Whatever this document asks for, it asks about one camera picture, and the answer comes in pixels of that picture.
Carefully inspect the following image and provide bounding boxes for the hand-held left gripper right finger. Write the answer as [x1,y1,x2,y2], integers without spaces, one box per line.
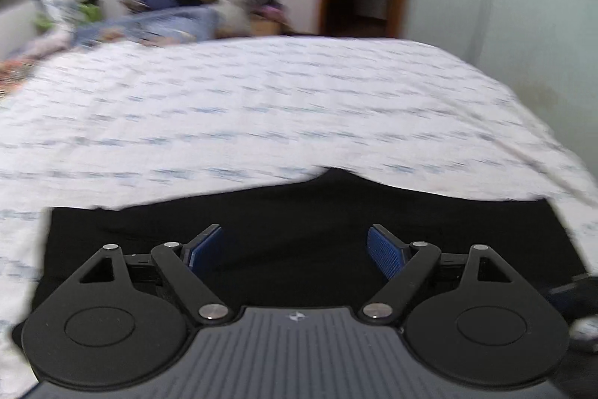
[357,225,530,326]

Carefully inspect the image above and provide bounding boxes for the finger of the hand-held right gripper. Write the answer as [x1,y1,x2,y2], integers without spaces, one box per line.
[546,272,598,312]

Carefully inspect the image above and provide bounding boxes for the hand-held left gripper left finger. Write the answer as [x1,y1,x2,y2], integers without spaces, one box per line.
[64,224,233,326]

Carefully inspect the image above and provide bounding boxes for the black pants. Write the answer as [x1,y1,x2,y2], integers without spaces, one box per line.
[13,168,590,337]

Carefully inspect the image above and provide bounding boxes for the white script-printed bed sheet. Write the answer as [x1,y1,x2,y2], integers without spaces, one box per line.
[0,34,598,399]

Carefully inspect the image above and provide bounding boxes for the cardboard box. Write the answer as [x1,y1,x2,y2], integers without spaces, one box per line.
[249,13,287,37]

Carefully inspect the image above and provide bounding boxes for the pink floral blanket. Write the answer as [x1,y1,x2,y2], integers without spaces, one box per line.
[0,40,53,102]

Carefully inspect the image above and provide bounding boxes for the pale sliding-door wardrobe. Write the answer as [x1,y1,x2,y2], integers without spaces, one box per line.
[402,0,598,187]

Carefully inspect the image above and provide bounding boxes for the grey floral pillow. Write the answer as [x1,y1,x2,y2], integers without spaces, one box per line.
[28,0,81,24]

